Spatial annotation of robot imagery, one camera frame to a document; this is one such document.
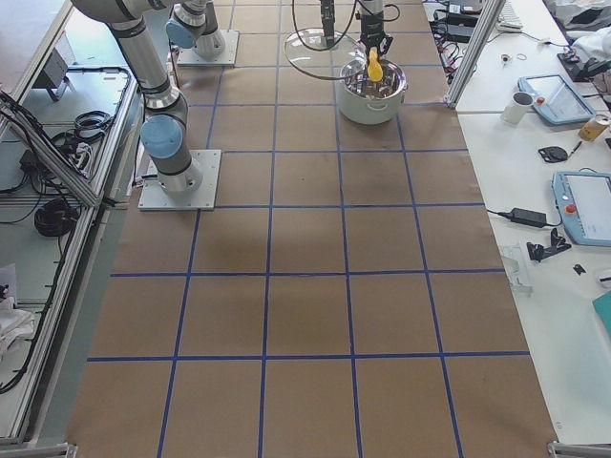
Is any black pen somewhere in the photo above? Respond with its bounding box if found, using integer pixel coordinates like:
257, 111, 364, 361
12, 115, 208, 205
569, 140, 582, 156

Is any lower blue teach pendant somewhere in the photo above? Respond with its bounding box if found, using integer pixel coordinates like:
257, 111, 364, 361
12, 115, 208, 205
552, 172, 610, 247

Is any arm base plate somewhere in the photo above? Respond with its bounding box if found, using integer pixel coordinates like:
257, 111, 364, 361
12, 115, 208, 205
178, 30, 240, 67
138, 150, 221, 211

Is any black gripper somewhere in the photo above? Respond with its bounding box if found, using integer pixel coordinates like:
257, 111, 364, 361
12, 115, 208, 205
359, 11, 393, 58
320, 0, 334, 49

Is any black bracket part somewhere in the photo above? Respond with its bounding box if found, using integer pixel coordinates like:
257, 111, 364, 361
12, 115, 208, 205
526, 228, 572, 262

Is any small black clip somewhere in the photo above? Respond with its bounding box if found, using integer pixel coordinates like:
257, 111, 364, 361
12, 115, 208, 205
573, 263, 586, 275

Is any black round disc part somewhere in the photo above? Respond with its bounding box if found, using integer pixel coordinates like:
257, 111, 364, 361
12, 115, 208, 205
537, 146, 569, 163

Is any grey box on stand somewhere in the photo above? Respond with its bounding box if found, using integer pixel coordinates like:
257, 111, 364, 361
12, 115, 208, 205
32, 48, 70, 102

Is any coiled black cable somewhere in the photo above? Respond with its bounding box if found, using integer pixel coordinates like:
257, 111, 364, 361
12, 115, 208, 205
33, 198, 80, 239

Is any yellow corn cob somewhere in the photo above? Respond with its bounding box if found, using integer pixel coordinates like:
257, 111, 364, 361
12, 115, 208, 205
367, 48, 384, 82

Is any teal notebook corner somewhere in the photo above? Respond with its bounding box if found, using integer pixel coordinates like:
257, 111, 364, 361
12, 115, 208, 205
592, 291, 611, 334

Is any white mug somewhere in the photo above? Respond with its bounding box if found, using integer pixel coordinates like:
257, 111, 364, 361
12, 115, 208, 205
500, 91, 535, 125

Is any glass pot lid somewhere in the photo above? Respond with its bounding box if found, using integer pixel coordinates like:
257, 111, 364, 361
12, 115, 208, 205
284, 28, 366, 80

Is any black power adapter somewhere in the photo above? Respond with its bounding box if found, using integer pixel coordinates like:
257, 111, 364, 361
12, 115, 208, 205
510, 207, 547, 228

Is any aluminium frame post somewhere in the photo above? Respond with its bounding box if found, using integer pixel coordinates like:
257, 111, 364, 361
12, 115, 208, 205
446, 0, 505, 109

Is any upper blue teach pendant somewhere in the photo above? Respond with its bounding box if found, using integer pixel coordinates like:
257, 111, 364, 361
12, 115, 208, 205
517, 74, 596, 125

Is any clear plastic holder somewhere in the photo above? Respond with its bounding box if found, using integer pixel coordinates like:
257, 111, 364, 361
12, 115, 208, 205
498, 244, 533, 295

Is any yellow drink can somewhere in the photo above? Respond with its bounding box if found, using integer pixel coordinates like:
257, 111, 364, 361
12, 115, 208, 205
578, 114, 610, 142

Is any black power strip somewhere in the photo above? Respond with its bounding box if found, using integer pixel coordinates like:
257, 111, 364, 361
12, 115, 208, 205
430, 21, 461, 73

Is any light green cooking pot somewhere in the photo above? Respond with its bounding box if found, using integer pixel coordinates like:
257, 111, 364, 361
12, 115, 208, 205
336, 59, 409, 125

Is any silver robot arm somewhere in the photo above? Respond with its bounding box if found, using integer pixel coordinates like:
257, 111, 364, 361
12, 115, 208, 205
165, 1, 400, 59
73, 1, 225, 197

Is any blue teach pendant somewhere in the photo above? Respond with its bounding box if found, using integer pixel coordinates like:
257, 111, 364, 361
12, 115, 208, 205
517, 74, 596, 125
552, 172, 610, 247

